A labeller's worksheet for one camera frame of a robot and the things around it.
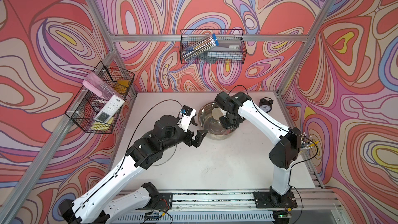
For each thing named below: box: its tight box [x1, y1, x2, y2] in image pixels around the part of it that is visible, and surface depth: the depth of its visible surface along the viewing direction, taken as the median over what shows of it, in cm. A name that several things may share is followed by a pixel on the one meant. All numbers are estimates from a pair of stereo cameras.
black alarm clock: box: [258, 96, 274, 114], surface depth 106 cm
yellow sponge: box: [114, 79, 130, 95], surface depth 82 cm
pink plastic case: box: [82, 72, 117, 98], surface depth 73 cm
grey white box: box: [206, 39, 244, 61], surface depth 90 cm
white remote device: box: [94, 94, 125, 124], surface depth 70 cm
